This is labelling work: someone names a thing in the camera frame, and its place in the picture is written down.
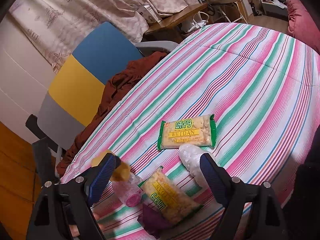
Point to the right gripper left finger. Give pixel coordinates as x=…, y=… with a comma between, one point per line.
x=49, y=220

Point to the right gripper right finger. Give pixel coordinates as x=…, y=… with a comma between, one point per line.
x=266, y=220

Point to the white plastic bundle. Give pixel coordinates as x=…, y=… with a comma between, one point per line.
x=190, y=157

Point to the green yellow snack packet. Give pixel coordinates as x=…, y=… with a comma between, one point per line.
x=173, y=203

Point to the person's right hand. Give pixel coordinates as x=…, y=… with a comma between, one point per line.
x=89, y=227

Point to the small pink capped bottle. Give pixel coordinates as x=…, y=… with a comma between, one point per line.
x=128, y=192

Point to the purple sachet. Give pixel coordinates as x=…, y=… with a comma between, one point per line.
x=153, y=222

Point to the grey yellow blue chair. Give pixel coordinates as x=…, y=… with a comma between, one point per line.
x=75, y=93

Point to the striped pink green bedsheet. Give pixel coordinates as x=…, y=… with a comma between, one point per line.
x=261, y=86

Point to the rust red cloth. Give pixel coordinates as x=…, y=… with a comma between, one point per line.
x=115, y=89

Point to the pale patterned curtain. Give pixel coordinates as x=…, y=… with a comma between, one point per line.
x=56, y=27

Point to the pink red cushion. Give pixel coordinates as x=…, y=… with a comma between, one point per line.
x=301, y=25

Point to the wooden side desk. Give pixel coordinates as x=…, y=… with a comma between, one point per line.
x=174, y=20

